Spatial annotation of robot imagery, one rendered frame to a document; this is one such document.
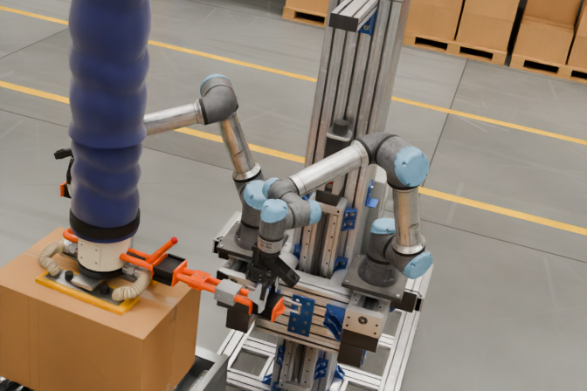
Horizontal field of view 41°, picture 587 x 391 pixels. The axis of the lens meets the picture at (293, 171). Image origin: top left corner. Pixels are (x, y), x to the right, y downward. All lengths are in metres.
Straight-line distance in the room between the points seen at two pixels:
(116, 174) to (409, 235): 0.98
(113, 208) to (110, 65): 0.47
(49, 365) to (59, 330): 0.17
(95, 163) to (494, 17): 7.33
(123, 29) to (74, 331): 1.00
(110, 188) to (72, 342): 0.55
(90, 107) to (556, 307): 3.46
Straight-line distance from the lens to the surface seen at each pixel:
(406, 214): 2.63
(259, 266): 2.41
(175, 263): 2.61
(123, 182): 2.49
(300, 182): 2.46
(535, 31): 9.37
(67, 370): 2.80
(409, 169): 2.48
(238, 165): 2.99
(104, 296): 2.66
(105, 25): 2.27
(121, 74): 2.32
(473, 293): 4.96
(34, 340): 2.82
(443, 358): 4.39
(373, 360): 3.91
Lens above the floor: 2.66
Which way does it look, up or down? 27 degrees down
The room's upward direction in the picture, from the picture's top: 8 degrees clockwise
